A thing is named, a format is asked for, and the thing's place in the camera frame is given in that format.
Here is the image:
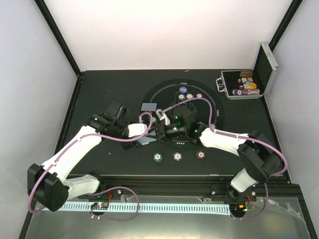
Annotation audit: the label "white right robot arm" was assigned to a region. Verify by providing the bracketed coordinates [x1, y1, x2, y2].
[155, 105, 281, 201]

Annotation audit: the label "brown chips row in case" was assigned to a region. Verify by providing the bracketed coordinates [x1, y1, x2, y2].
[240, 71, 253, 78]

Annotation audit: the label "aluminium poker case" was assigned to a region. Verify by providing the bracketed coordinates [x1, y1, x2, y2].
[215, 42, 279, 100]

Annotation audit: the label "white slotted cable duct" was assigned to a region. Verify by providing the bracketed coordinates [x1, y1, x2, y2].
[42, 201, 231, 215]

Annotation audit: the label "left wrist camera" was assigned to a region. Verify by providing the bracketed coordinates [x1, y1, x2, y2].
[127, 123, 147, 138]

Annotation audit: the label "green poker chip stack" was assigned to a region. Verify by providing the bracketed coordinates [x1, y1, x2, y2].
[153, 153, 162, 162]

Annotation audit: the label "round black poker mat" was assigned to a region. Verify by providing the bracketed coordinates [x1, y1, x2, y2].
[141, 79, 225, 150]

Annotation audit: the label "black aluminium rail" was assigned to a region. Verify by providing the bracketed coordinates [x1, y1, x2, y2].
[98, 175, 304, 203]

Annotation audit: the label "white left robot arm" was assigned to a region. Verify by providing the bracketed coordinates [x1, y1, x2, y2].
[27, 115, 152, 214]

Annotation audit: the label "black left motor block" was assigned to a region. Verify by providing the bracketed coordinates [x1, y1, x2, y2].
[105, 102, 127, 121]

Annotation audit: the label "purple blind button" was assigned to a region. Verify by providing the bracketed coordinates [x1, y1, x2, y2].
[179, 87, 187, 94]

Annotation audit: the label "card boxes in case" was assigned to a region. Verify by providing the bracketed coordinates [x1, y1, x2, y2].
[241, 77, 257, 90]

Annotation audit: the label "blue card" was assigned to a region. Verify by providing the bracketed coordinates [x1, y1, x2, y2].
[141, 103, 157, 112]

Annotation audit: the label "red poker chip stack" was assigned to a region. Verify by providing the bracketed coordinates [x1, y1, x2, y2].
[196, 151, 205, 159]

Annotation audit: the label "purple chips row in case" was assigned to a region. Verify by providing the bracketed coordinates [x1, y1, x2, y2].
[232, 89, 260, 96]

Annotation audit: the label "blue poker chip stack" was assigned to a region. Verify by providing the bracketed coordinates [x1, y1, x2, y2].
[173, 152, 182, 161]

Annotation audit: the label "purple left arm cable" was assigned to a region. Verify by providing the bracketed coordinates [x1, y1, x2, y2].
[26, 112, 154, 222]

